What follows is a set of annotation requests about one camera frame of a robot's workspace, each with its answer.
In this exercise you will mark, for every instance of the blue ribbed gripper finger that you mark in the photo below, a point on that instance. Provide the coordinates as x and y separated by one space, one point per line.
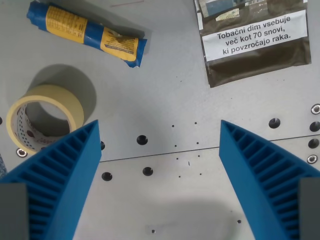
252 175
67 180

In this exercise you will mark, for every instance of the rolled blue and yellow bag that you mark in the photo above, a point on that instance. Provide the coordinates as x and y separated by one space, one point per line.
87 32

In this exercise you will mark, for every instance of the silver table screw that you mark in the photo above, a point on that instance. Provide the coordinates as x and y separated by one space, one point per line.
312 158
21 152
316 109

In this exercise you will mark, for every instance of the yellow masking tape roll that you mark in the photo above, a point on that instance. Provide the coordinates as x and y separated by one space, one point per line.
42 117

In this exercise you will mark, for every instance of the brown tobacco pouch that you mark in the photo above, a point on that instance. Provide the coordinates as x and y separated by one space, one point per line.
252 42

